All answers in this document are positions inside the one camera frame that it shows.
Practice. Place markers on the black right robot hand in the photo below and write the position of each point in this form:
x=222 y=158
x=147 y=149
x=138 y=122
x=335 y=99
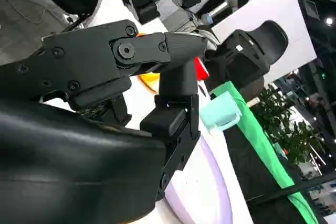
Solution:
x=78 y=155

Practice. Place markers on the orange toy bread roll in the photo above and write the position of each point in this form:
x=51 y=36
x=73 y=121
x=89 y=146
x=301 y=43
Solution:
x=149 y=82

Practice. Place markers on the grey equipment box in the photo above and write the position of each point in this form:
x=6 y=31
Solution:
x=181 y=23

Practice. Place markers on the silver tube with blue cap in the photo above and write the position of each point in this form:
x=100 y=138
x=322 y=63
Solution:
x=223 y=7

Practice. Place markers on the red block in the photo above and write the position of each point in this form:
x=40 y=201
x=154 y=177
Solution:
x=201 y=69

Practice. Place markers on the lilac plate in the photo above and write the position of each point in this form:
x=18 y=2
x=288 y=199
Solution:
x=204 y=182

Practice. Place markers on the pale green mug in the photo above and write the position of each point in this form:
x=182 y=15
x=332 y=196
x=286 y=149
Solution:
x=220 y=111

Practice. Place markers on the black office chair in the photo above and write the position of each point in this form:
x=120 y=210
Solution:
x=273 y=43

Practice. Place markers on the white board panel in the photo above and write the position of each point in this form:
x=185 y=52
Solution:
x=288 y=6

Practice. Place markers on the dark booth structure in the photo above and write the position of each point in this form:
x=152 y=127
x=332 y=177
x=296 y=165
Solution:
x=315 y=11

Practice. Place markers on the black textured cloth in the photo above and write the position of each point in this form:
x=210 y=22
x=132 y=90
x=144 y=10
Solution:
x=249 y=161

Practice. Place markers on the green leafy plant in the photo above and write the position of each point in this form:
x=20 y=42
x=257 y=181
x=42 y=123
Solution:
x=288 y=129

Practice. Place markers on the green cloth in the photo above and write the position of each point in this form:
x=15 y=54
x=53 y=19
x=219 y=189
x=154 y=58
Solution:
x=270 y=155

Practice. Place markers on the black barrier pole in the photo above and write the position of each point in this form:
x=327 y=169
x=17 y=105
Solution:
x=302 y=188

